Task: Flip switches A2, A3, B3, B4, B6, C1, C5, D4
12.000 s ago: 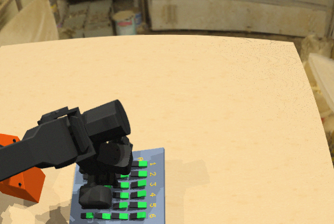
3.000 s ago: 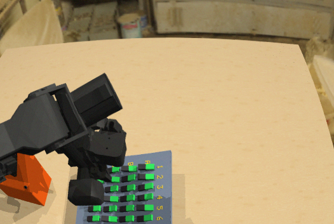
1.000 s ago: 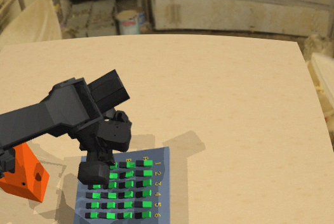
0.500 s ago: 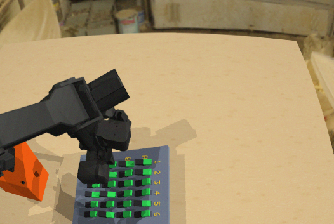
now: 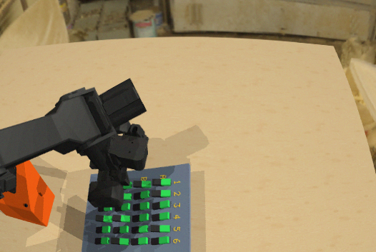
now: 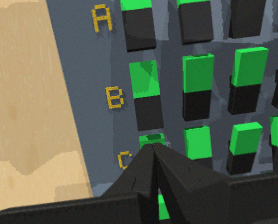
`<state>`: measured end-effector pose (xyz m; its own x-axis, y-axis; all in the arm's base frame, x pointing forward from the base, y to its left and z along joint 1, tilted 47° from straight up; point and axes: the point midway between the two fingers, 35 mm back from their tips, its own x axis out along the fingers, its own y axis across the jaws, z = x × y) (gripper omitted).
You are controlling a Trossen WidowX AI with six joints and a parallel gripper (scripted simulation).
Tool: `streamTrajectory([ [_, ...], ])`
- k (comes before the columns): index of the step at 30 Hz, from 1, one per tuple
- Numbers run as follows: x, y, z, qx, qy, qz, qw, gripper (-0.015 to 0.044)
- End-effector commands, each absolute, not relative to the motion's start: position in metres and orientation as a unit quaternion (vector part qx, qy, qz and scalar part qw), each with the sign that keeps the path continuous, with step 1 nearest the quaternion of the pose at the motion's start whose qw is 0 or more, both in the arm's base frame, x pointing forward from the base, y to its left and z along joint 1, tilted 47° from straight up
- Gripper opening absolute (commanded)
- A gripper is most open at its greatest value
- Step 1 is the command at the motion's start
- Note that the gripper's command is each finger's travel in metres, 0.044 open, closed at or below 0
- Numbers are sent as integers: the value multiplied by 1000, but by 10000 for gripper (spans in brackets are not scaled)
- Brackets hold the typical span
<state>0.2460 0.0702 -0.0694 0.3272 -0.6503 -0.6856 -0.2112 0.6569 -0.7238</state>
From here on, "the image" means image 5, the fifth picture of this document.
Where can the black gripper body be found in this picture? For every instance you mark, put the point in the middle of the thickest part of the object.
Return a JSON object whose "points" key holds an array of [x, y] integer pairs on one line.
{"points": [[105, 192]]}

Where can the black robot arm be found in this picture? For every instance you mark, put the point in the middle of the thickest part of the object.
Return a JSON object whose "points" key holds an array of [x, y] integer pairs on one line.
{"points": [[81, 120]]}

